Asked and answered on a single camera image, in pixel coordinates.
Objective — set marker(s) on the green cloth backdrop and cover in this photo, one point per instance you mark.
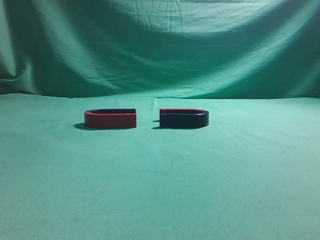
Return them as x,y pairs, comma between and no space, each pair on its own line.
252,174

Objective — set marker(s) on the blue-fronted horseshoe magnet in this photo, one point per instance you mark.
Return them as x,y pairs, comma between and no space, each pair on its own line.
183,118

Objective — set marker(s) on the left red-fronted horseshoe magnet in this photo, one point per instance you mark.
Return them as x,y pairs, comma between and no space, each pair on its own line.
113,118

